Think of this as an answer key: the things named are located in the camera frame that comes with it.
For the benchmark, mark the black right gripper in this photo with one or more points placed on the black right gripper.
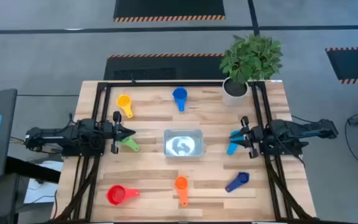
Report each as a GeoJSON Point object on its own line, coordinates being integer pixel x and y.
{"type": "Point", "coordinates": [253, 137]}

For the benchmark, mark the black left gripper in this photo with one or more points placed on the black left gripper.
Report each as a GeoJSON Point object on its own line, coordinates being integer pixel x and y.
{"type": "Point", "coordinates": [116, 137]}

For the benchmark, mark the green measuring cup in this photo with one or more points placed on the green measuring cup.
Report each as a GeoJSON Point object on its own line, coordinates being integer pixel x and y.
{"type": "Point", "coordinates": [132, 144]}

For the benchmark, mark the light blue measuring cup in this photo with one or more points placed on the light blue measuring cup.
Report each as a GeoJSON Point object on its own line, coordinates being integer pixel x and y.
{"type": "Point", "coordinates": [232, 149]}

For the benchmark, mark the yellow measuring cup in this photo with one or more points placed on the yellow measuring cup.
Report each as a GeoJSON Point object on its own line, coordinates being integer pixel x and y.
{"type": "Point", "coordinates": [124, 101]}

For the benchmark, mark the small navy measuring cup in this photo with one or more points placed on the small navy measuring cup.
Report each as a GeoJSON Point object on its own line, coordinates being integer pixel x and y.
{"type": "Point", "coordinates": [242, 178]}

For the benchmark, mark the large red measuring cup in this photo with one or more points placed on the large red measuring cup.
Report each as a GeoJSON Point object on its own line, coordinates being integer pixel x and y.
{"type": "Point", "coordinates": [117, 195]}

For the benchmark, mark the orange measuring cup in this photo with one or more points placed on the orange measuring cup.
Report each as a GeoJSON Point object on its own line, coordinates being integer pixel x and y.
{"type": "Point", "coordinates": [181, 183]}

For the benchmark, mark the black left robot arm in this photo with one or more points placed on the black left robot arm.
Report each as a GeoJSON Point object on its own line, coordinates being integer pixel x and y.
{"type": "Point", "coordinates": [73, 133]}

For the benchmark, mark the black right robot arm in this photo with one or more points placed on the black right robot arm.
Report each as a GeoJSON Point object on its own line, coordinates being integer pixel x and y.
{"type": "Point", "coordinates": [297, 132]}

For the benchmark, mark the green plant in white pot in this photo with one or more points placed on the green plant in white pot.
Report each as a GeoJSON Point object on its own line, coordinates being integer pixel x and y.
{"type": "Point", "coordinates": [250, 59]}

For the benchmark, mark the black hazard-striped floor mat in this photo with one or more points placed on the black hazard-striped floor mat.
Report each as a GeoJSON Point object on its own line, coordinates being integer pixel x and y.
{"type": "Point", "coordinates": [356, 63]}
{"type": "Point", "coordinates": [197, 67]}
{"type": "Point", "coordinates": [166, 7]}

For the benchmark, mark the black desk crossbar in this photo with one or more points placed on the black desk crossbar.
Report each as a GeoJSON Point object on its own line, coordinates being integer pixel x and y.
{"type": "Point", "coordinates": [33, 169]}

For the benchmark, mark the white paper sheet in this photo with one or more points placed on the white paper sheet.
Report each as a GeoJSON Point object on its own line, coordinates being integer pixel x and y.
{"type": "Point", "coordinates": [42, 189]}

